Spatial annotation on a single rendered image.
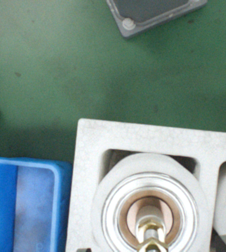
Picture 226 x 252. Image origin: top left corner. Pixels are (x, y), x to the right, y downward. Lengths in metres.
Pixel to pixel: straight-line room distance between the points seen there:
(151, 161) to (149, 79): 0.27
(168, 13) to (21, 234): 0.42
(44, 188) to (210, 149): 0.29
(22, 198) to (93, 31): 0.29
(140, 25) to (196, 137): 0.24
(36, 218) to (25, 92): 0.21
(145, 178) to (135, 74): 0.28
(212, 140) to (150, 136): 0.06
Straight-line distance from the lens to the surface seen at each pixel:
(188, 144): 0.32
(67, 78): 0.52
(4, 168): 0.49
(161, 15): 0.51
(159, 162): 0.25
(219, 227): 0.33
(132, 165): 0.25
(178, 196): 0.25
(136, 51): 0.52
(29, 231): 0.55
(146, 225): 0.21
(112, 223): 0.26
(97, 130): 0.32
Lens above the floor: 0.50
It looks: 84 degrees down
